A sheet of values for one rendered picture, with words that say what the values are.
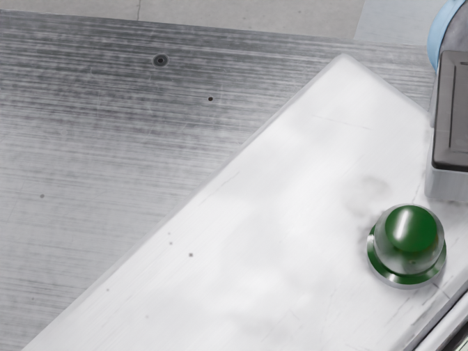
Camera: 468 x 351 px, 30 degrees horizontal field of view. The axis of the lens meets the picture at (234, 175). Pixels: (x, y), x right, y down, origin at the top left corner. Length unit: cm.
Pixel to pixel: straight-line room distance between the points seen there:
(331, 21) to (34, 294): 134
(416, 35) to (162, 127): 34
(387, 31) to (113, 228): 43
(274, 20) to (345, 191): 190
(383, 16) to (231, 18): 108
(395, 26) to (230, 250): 87
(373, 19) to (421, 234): 89
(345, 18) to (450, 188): 190
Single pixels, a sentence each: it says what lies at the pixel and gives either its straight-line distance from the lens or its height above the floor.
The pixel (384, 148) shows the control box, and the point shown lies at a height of 147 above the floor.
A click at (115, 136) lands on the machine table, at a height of 83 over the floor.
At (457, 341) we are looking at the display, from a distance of 31.
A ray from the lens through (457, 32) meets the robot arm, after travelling 84.
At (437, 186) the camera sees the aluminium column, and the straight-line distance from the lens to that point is 30.
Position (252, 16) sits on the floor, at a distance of 221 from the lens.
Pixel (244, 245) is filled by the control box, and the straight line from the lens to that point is 30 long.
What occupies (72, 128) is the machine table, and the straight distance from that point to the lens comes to 111.
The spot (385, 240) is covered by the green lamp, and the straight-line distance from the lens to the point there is 28.
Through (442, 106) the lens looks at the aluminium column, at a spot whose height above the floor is 150.
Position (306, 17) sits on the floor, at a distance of 220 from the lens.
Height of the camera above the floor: 175
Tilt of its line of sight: 63 degrees down
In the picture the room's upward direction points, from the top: 11 degrees counter-clockwise
